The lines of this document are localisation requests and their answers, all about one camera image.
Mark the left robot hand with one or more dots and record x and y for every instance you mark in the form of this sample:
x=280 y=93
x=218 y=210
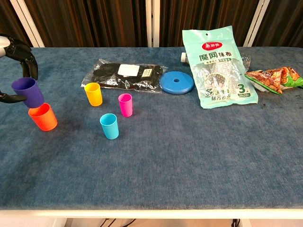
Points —
x=26 y=58

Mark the purple plastic cup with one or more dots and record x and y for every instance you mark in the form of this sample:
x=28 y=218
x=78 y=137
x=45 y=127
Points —
x=29 y=92

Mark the yellow plastic cup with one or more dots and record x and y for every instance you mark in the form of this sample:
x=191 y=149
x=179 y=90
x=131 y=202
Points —
x=94 y=95

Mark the light blue plastic cup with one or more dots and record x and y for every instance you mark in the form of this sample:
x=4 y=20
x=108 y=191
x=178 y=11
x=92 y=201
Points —
x=110 y=127

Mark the dark slatted partition panel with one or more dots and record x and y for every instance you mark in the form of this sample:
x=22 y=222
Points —
x=94 y=23
x=11 y=23
x=284 y=23
x=201 y=14

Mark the orange plastic cup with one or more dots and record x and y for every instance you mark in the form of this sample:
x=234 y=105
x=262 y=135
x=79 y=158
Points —
x=45 y=119

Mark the clear bag with black item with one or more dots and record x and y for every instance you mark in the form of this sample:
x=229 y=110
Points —
x=111 y=78

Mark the pink plastic cup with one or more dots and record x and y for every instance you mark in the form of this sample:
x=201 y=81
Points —
x=126 y=106

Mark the blue disc with hole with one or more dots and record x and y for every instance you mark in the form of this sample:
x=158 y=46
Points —
x=176 y=86

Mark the blue felt table mat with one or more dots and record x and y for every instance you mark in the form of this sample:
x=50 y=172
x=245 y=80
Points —
x=165 y=153

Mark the teal cleaning cloth package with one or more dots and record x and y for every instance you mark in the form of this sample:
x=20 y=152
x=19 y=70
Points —
x=217 y=71

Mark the green orange snack bag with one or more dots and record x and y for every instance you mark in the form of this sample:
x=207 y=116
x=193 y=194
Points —
x=274 y=79

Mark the white partition post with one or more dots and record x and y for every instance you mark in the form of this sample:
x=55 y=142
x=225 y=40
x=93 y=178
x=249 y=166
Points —
x=28 y=23
x=152 y=23
x=256 y=23

